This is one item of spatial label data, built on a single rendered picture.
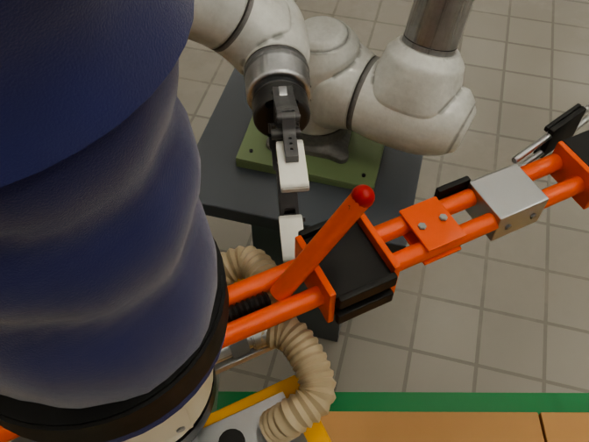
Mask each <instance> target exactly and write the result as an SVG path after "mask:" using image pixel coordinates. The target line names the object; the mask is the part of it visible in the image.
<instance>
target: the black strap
mask: <svg viewBox="0 0 589 442"><path fill-rule="evenodd" d="M214 241H215V240H214ZM215 245H216V256H217V289H216V297H215V302H214V306H213V310H212V314H211V319H210V322H209V329H208V330H207V332H206V334H205V336H204V338H203V340H202V343H201V344H200V346H199V348H198V349H197V350H196V351H195V352H194V353H193V354H192V355H191V356H190V357H189V358H188V359H187V360H186V361H185V363H184V364H182V365H181V366H180V367H179V368H178V369H177V370H176V371H175V372H174V373H173V374H172V375H171V376H170V377H169V378H167V379H166V380H165V381H163V382H162V383H161V384H160V385H158V386H157V387H156V388H154V389H153V390H151V391H150V392H149V393H147V394H143V395H141V396H136V397H133V398H131V399H128V400H125V401H121V402H115V403H107V404H103V405H97V406H93V407H88V408H83V409H66V408H57V407H53V406H48V405H44V404H41V403H32V402H26V401H19V400H17V399H14V398H11V397H8V396H3V395H0V425H1V426H2V427H3V428H4V429H6V430H8V431H11V432H13V433H15V434H17V435H18V436H20V437H22V438H28V439H31V440H34V441H38V442H103V441H108V440H112V439H116V438H120V437H123V436H124V435H127V434H130V433H132V432H135V431H138V430H140V429H142V428H144V427H145V426H147V425H149V424H151V423H153V422H155V421H156V420H158V419H160V418H161V417H163V416H164V415H166V414H167V413H168V412H169V411H170V410H172V409H173V408H175V407H176V406H177V405H179V404H180V403H181V402H182V401H183V400H184V399H185V398H186V397H187V396H188V395H189V394H190V393H191V392H192V391H193V390H194V389H195V388H196V386H197V385H198V384H199V383H200V381H201V380H202V378H203V377H204V376H205V375H206V374H207V373H208V371H209V369H210V367H211V365H212V364H213V362H214V360H215V358H216V356H217V355H218V353H219V350H220V347H221V345H222V343H223V340H224V335H225V333H226V328H227V323H228V318H229V292H228V287H227V281H226V276H225V271H224V262H223V258H222V255H221V254H220V251H219V248H218V246H217V243H216V241H215Z"/></svg>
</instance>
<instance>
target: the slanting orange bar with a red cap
mask: <svg viewBox="0 0 589 442"><path fill-rule="evenodd" d="M374 200H375V194H374V191H373V189H372V188H370V187H369V186H367V185H365V184H361V185H358V186H357V187H355V188H354V189H353V190H352V192H351V193H350V194H349V195H348V197H347V198H346V199H345V200H344V201H343V203H342V204H341V205H340V206H339V207H338V209H337V210H336V211H335V212H334V213H333V215H332V216H331V217H330V218H329V220H328V221H327V222H326V223H325V224H324V225H323V227H322V228H321V229H320V230H319V232H318V233H317V234H316V235H315V236H314V238H313V239H312V240H310V242H309V243H308V244H307V245H306V246H305V247H304V249H303V250H302V251H301V252H300V253H299V255H298V256H297V257H296V258H295V259H294V261H293V262H292V263H291V264H290V265H289V267H288V268H287V269H286V270H285V272H284V273H283V274H282V275H281V276H280V278H279V279H278V280H277V281H276V282H275V283H274V285H273V286H272V287H271V288H270V292H271V294H272V296H273V297H274V298H275V299H276V300H278V301H280V300H283V299H285V298H288V297H290V296H291V295H292V294H293V293H294V292H295V291H296V290H297V289H298V288H299V287H300V285H301V284H302V283H303V282H304V281H305V280H306V278H307V277H308V276H309V275H310V274H311V273H312V271H313V270H314V269H315V268H316V267H317V266H318V265H319V263H320V262H321V261H322V260H323V259H324V258H325V256H326V255H327V254H328V253H329V252H330V251H331V249H332V248H333V247H334V246H335V245H336V244H337V243H338V241H339V240H340V239H341V238H342V237H343V236H344V235H345V234H346V233H347V232H348V231H349V230H350V229H351V227H352V226H353V225H354V224H355V223H356V222H357V221H358V219H359V218H360V217H361V216H362V215H363V214H364V212H365V211H366V210H367V209H368V208H369V207H371V206H372V205H373V202H374Z"/></svg>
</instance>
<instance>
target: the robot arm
mask: <svg viewBox="0 0 589 442"><path fill-rule="evenodd" d="M473 2H474V0H414V2H413V5H412V8H411V12H410V14H409V17H408V22H407V25H406V28H405V32H404V34H402V35H400V36H399V37H397V38H396V39H394V40H392V41H391V42H390V43H388V44H387V47H386V49H385V51H384V53H383V54H382V55H381V57H379V56H376V55H375V54H374V53H372V52H371V51H370V50H369V49H368V48H366V47H365V46H364V45H362V44H361V43H360V42H359V39H358V35H357V34H356V33H355V32H354V31H353V30H352V29H351V28H350V27H349V26H348V25H347V24H346V23H344V22H343V21H341V20H339V19H336V18H332V17H327V16H316V17H312V18H308V19H306V20H304V17H303V15H302V13H301V11H300V9H299V7H298V5H297V4H296V2H295V0H195V2H194V20H193V23H192V26H191V29H190V33H189V35H188V39H190V40H192V41H194V42H197V43H199V44H202V45H204V46H206V47H208V48H210V49H212V50H213V51H215V52H217V53H218V54H220V55H221V56H223V57H224V58H225V59H226V60H227V61H228V62H229V63H230V64H231V65H232V66H233V67H234V68H235V69H236V70H237V71H238V72H239V73H240V74H241V75H243V76H244V79H245V93H246V101H247V103H248V105H249V107H250V108H251V110H252V115H253V122H254V124H255V126H256V128H257V129H258V130H259V131H260V132H261V133H263V134H264V135H266V136H267V137H268V138H267V140H266V147H267V149H269V150H270V151H271V152H272V161H273V170H275V171H276V180H277V190H278V200H279V211H280V216H279V225H280V241H281V250H282V259H283V263H285V262H287V261H290V260H293V259H294V258H295V237H297V236H298V231H300V230H302V229H303V222H305V217H303V216H302V215H301V214H300V215H299V205H298V194H297V192H302V191H309V177H308V170H307V164H306V158H305V154H306V155H310V156H315V157H320V158H324V159H328V160H333V161H335V162H336V163H339V164H344V163H345V162H347V161H348V158H349V152H348V145H349V141H350V137H351V131H353V132H356V133H358V134H360V135H362V136H363V137H365V138H367V139H370V140H372V141H375V142H377V143H380V144H381V145H384V146H388V147H391V148H393V149H396V150H399V151H402V152H405V153H412V154H417V155H425V156H441V155H445V154H446V153H453V152H455V151H456V150H457V149H458V146H459V144H460V142H461V141H462V139H463V137H464V136H465V133H466V132H467V130H468V128H469V126H470V124H471V122H472V121H473V119H474V117H475V115H476V106H475V99H474V96H473V94H472V92H471V90H470V89H468V88H466V87H464V86H463V80H464V71H465V64H464V61H463V59H462V56H461V54H460V52H459V51H458V49H457V47H458V43H459V41H460V38H461V35H462V33H463V30H464V28H465V24H466V21H467V19H468V16H469V14H470V11H471V8H472V4H473ZM275 151H276V152H275ZM276 155H277V157H276Z"/></svg>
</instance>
